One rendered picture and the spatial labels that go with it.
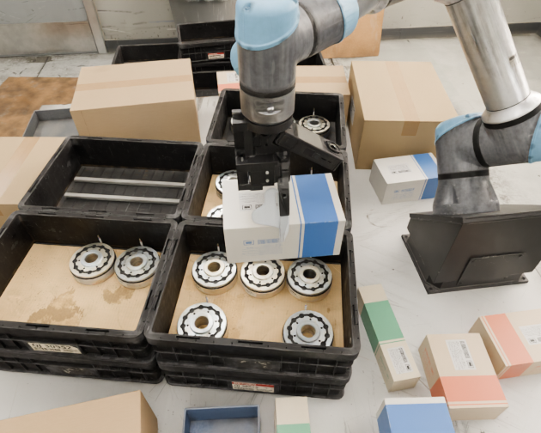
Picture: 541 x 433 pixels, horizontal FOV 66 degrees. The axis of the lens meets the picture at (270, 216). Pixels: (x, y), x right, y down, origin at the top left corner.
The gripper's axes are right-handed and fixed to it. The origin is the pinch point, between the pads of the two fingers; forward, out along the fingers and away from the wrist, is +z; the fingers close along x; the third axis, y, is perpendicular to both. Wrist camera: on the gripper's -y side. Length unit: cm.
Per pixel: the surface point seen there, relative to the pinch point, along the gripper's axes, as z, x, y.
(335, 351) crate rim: 18.0, 18.6, -7.8
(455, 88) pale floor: 112, -224, -162
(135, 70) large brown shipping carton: 20, -97, 42
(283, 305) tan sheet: 27.9, 2.2, -0.7
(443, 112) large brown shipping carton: 21, -59, -60
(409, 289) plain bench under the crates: 41, -7, -36
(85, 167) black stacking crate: 28, -51, 53
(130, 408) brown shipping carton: 24.8, 22.2, 29.3
